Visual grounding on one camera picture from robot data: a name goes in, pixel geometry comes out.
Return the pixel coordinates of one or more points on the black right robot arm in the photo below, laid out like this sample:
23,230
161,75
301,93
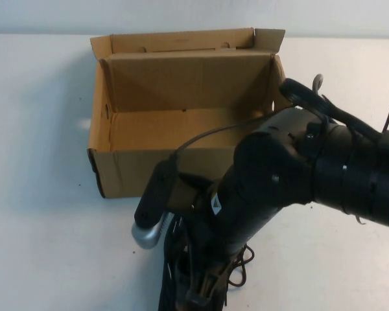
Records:
360,168

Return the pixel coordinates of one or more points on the right camera mount plate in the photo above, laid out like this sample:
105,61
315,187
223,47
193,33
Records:
155,194

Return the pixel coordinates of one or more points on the brown cardboard shoe box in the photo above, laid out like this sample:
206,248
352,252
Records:
142,97

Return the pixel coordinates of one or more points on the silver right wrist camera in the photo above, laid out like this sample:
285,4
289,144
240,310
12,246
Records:
147,238

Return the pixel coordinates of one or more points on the black knit laced shoe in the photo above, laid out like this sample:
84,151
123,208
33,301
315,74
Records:
172,278

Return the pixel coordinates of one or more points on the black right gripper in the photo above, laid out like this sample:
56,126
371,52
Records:
220,226

